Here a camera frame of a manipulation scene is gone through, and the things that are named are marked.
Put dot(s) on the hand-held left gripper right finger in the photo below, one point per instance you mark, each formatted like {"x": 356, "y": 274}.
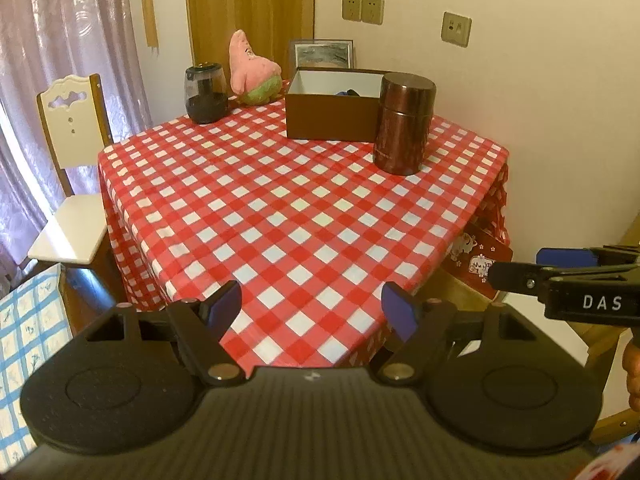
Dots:
{"x": 400, "y": 312}

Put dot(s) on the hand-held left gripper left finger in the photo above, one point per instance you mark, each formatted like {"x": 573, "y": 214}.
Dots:
{"x": 222, "y": 310}

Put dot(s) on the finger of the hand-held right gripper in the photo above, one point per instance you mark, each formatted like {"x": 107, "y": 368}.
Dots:
{"x": 520, "y": 277}
{"x": 565, "y": 256}

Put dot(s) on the brown cardboard box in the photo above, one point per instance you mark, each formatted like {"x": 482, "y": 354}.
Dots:
{"x": 325, "y": 120}

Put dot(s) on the person's right hand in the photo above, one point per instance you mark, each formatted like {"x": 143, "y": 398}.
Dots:
{"x": 633, "y": 375}

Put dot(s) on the red printed gift box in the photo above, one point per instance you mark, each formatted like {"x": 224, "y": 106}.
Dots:
{"x": 480, "y": 260}

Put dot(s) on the red white checked tablecloth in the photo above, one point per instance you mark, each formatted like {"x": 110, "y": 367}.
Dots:
{"x": 280, "y": 220}

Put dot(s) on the red white printed fabric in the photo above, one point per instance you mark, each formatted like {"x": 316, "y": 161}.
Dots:
{"x": 612, "y": 462}

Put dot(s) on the brown metal canister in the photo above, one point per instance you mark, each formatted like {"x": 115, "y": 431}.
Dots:
{"x": 402, "y": 125}

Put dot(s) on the blue checked blanket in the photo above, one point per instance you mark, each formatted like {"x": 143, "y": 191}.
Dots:
{"x": 30, "y": 340}

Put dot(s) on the black cylindrical jar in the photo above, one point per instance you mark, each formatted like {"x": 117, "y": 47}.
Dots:
{"x": 205, "y": 100}

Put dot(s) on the pink starfish plush toy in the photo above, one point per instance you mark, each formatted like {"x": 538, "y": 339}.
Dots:
{"x": 250, "y": 72}

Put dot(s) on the white wooden chair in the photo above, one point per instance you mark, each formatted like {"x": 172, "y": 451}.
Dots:
{"x": 70, "y": 120}

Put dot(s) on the wooden door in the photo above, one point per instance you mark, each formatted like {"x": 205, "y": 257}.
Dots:
{"x": 250, "y": 5}

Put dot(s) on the lilac curtain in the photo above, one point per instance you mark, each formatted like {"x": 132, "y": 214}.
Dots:
{"x": 60, "y": 35}

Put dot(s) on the beige wall data outlet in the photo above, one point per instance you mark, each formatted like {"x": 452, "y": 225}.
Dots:
{"x": 456, "y": 29}

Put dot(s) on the clear acrylic picture frame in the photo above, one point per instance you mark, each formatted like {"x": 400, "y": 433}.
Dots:
{"x": 322, "y": 54}

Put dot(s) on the small wooden wall plaque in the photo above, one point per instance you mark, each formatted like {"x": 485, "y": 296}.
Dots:
{"x": 150, "y": 22}

